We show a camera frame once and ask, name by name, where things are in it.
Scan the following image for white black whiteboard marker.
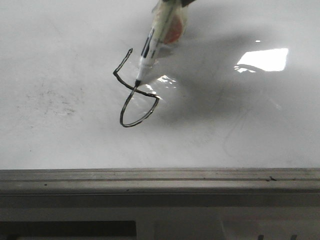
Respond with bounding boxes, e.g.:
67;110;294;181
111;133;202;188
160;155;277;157
136;0;184;85

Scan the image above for white whiteboard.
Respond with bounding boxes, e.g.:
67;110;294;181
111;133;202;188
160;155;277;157
0;0;320;208

